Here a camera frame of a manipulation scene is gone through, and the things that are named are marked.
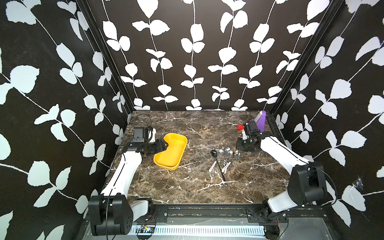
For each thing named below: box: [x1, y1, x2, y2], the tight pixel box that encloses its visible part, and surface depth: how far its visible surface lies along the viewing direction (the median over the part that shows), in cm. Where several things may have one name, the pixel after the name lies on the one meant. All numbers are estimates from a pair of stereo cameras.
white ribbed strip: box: [131, 225, 267, 238], surface depth 71 cm
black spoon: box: [211, 149, 226, 182], surface depth 97 cm
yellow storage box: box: [153, 132, 188, 171], surface depth 98 cm
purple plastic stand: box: [254, 110, 267, 133], surface depth 97 cm
